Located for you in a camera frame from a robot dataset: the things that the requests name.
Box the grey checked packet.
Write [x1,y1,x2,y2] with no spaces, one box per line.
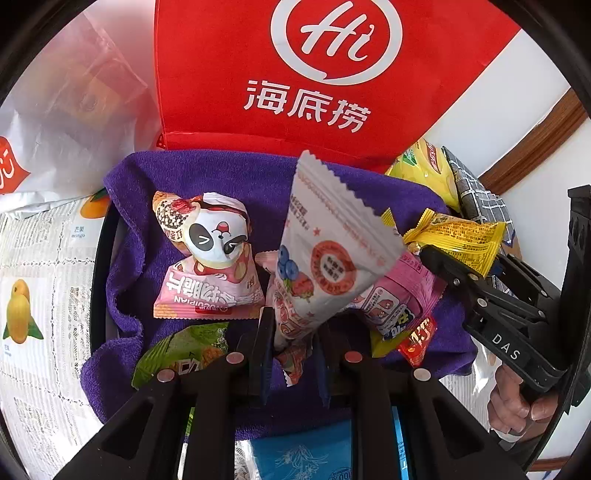
[441,146,520,259]

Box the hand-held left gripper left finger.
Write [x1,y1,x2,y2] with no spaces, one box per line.
[53,307,275,480]

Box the black round basket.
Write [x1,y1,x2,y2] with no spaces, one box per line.
[90,203,123,352]

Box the person's right hand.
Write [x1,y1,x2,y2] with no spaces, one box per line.
[487,364,559,443]

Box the brown wooden frame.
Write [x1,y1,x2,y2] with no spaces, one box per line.
[478,90,587,195]

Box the green snack packet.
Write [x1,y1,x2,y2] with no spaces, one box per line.
[131,322,232,391]

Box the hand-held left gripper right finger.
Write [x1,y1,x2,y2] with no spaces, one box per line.
[314,323,529,480]

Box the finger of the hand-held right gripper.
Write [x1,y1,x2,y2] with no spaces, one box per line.
[492,254,561,324]
[420,247,546,324]

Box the pink panda snack packet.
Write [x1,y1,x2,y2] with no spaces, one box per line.
[152,191,266,320]

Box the blue yellow snack packet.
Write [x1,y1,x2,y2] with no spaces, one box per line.
[369,314,419,358]

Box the purple towel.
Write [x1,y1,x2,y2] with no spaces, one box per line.
[81,150,478,437]

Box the yellow chips bag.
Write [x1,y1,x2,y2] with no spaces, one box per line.
[385,138,460,213]

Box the white plastic bag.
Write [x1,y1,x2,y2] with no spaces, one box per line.
[0,11,160,210]

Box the red snack packet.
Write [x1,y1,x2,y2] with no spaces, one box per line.
[397,315,438,367]

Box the red paper bag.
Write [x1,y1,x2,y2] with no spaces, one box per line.
[154,0,525,174]

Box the white triangular snack packet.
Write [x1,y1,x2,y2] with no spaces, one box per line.
[272,150,404,388]

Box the fruit print table cover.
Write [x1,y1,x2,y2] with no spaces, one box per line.
[0,191,502,480]

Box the blue tissue pack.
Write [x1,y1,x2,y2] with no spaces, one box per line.
[249,406,411,480]

